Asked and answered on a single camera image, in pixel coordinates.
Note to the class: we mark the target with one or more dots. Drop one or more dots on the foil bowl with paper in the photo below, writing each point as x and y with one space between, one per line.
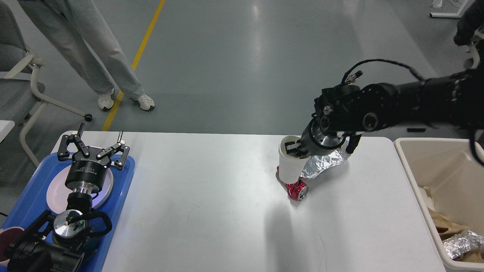
459 244

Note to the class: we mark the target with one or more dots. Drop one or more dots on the grey office chair left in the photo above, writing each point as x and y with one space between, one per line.
22 96

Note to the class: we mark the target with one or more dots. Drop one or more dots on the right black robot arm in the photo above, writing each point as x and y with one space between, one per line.
346 111

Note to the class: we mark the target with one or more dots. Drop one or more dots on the pink mug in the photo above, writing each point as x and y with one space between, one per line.
7 236

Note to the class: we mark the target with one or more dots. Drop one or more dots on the crushed red soda can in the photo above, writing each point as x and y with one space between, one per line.
296 191

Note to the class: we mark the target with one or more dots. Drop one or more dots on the person in grey trousers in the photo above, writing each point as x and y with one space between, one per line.
78 31

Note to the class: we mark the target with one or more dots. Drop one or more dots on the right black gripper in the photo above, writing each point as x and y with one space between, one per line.
313 142

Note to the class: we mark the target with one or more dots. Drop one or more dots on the aluminium foil sheet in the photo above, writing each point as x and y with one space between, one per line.
318 164

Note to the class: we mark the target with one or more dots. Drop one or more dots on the blue plastic tray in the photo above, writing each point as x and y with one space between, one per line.
46 191

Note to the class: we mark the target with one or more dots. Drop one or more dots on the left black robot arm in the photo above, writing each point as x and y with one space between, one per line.
65 219

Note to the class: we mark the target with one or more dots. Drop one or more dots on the white paper cup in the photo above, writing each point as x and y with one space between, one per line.
290 167

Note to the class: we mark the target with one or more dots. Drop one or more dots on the brown paper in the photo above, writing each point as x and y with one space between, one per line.
445 227

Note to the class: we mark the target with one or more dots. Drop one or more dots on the white table leg far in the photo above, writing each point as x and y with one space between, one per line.
449 9

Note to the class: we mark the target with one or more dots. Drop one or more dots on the beige plastic bin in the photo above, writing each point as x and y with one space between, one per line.
455 182

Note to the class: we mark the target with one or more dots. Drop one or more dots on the pink plate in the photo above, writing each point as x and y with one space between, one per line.
56 192

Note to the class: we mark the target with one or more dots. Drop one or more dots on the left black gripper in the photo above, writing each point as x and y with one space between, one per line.
87 173

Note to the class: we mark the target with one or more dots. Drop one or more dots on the white office chair right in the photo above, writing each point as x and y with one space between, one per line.
475 48

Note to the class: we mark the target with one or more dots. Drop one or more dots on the white side table corner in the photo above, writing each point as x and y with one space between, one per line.
6 127

